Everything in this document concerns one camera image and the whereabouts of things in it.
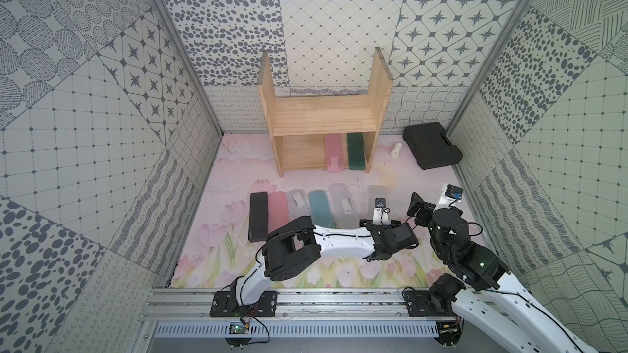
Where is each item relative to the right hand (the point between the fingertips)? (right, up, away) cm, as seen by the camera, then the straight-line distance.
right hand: (427, 200), depth 74 cm
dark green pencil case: (-18, +16, +30) cm, 38 cm away
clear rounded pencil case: (-42, -5, +22) cm, 48 cm away
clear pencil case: (-24, -7, +20) cm, 32 cm away
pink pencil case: (-27, +13, +27) cm, 41 cm away
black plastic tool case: (+17, +18, +37) cm, 44 cm away
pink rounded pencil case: (-51, -8, +21) cm, 56 cm away
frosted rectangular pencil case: (-10, -2, +27) cm, 29 cm away
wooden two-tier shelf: (-37, +22, +10) cm, 44 cm away
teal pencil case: (-33, -8, +22) cm, 40 cm away
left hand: (-9, -9, +10) cm, 16 cm away
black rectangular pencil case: (-57, -10, +19) cm, 61 cm away
